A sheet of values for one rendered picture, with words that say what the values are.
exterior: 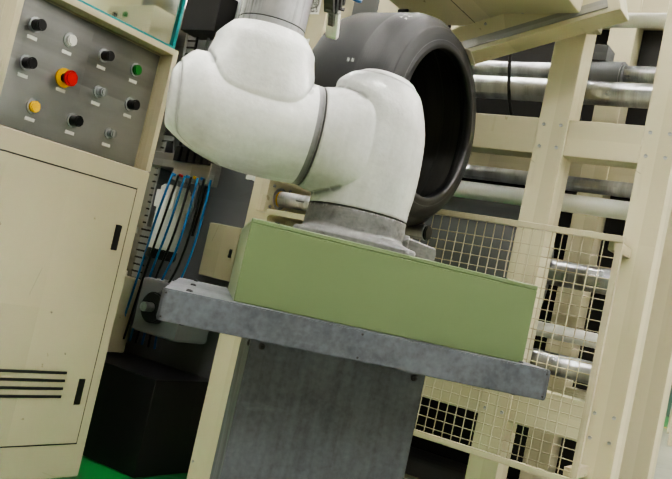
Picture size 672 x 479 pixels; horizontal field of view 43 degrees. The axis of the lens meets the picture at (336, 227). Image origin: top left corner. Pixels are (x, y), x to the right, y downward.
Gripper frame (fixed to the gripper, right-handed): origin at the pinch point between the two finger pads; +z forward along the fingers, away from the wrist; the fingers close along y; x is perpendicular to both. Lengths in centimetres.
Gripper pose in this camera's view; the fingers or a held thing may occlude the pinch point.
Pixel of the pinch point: (333, 24)
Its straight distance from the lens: 211.8
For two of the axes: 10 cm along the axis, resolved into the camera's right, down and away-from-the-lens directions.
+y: -4.1, 5.2, -7.5
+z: -0.9, 7.9, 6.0
